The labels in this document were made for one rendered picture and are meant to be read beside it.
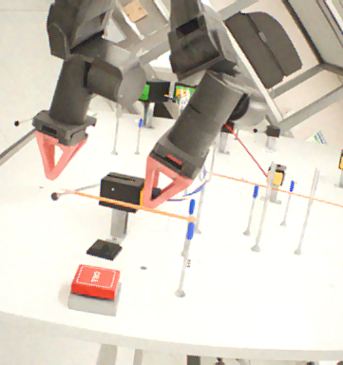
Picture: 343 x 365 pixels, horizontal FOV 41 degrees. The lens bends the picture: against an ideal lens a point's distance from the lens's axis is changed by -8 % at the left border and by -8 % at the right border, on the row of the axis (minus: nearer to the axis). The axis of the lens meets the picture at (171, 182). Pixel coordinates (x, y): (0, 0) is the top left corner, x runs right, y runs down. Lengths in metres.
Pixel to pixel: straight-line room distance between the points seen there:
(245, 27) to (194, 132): 1.13
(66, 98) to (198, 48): 0.19
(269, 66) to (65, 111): 1.17
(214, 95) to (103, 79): 0.14
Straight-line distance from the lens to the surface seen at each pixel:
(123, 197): 0.68
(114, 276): 0.56
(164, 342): 0.52
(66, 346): 1.02
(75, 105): 0.68
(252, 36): 1.73
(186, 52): 0.65
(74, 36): 0.62
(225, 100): 0.62
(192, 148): 0.64
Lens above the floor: 1.33
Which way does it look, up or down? 11 degrees down
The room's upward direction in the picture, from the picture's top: 60 degrees clockwise
